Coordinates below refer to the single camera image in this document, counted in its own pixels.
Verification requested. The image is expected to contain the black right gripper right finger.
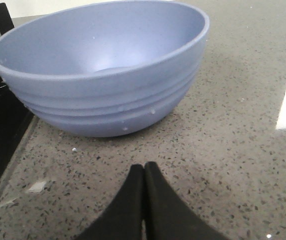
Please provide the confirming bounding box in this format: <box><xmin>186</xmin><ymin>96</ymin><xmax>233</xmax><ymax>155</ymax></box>
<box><xmin>144</xmin><ymin>161</ymin><xmax>227</xmax><ymax>240</ymax></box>

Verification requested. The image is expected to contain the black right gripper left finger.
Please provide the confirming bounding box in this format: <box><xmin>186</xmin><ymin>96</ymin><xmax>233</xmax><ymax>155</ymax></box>
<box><xmin>77</xmin><ymin>164</ymin><xmax>144</xmax><ymax>240</ymax></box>

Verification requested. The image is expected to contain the light blue plastic bowl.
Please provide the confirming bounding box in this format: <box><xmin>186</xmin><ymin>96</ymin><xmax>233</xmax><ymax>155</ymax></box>
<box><xmin>0</xmin><ymin>0</ymin><xmax>210</xmax><ymax>137</ymax></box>

